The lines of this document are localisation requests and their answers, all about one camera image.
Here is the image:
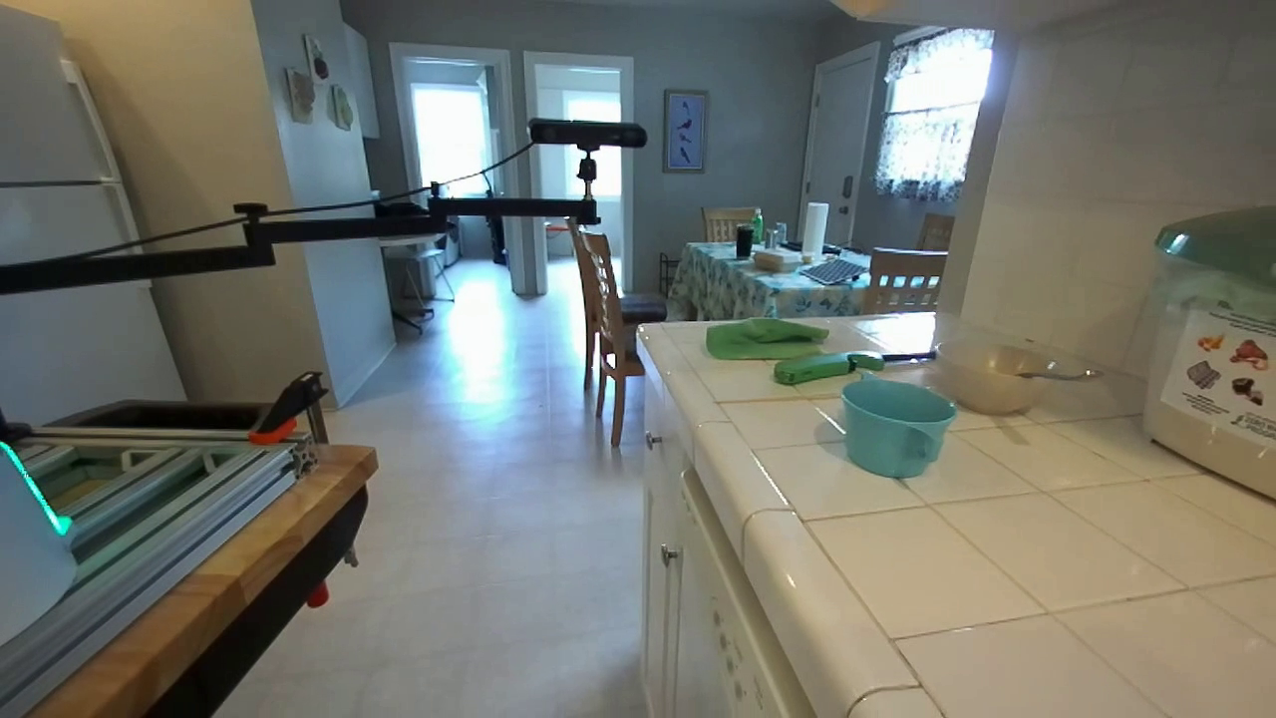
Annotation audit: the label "metal spoon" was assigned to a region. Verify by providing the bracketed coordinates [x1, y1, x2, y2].
[1014, 342, 1106, 385]

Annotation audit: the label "blue framed picture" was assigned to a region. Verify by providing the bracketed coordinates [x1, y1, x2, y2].
[658, 83, 714, 180]

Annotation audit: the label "teal plastic bowl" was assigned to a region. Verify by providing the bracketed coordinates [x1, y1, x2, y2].
[839, 369, 960, 482]

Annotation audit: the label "white refrigerator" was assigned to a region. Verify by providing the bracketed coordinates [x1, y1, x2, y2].
[0, 3, 190, 425]

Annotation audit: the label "wall plate decorations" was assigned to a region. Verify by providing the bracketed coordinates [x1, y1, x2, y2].
[280, 29, 363, 134]

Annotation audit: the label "white base cabinets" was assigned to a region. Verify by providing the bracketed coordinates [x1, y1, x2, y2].
[638, 393, 808, 718]

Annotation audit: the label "green bucket lid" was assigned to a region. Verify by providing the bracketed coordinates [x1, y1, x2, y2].
[1151, 204, 1276, 300]

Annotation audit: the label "checked placemat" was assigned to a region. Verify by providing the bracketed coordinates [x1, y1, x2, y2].
[797, 256, 873, 292]

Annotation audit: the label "plastic drawer cart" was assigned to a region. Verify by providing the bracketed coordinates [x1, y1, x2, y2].
[384, 240, 451, 321]

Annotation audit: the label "green cloth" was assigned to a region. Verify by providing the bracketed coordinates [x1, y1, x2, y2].
[700, 310, 832, 364]

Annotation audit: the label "wooden slat back chair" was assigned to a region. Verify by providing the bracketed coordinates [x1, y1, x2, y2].
[581, 225, 670, 451]
[564, 211, 670, 392]

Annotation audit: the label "aluminium profile frame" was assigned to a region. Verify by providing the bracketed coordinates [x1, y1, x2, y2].
[0, 417, 320, 709]

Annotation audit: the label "beige bowl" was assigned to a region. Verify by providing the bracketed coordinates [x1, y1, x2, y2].
[930, 342, 1049, 417]

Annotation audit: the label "white room door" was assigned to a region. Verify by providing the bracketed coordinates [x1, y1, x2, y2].
[797, 41, 889, 252]

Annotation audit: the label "orange black clamp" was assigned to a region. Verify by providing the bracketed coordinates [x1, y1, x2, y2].
[249, 365, 335, 451]

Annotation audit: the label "wooden lattice back chair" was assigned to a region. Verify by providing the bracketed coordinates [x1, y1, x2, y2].
[863, 241, 952, 318]

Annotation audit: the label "white paper towel roll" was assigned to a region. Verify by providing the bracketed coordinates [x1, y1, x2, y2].
[797, 200, 832, 257]

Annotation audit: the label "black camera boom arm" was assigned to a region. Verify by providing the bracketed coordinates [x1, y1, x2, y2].
[0, 144, 605, 300]

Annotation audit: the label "dining table with floral cloth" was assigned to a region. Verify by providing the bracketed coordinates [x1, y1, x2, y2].
[661, 235, 876, 321]

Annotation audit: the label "black stereo camera bar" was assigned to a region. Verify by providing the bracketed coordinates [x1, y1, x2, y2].
[528, 116, 654, 150]

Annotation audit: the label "white lace window curtain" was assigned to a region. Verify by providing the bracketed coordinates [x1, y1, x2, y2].
[871, 22, 1001, 205]

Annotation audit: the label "white plastic bucket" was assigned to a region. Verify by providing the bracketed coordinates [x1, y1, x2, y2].
[1139, 256, 1276, 506]

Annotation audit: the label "black camera cable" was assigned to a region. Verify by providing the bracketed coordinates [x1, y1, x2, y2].
[76, 140, 538, 261]

